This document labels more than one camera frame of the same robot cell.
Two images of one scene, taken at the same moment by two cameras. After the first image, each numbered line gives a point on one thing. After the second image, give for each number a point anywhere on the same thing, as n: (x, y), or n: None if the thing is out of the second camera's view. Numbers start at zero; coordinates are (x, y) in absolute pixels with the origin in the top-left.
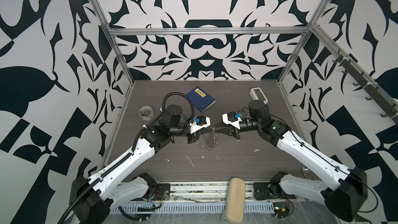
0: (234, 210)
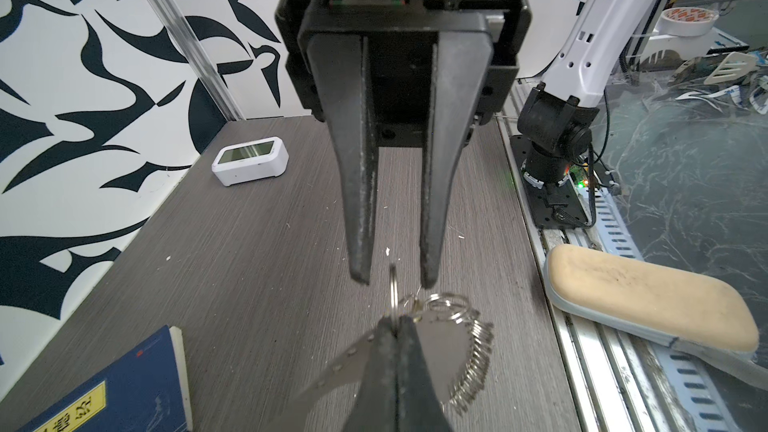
0: (658, 303)
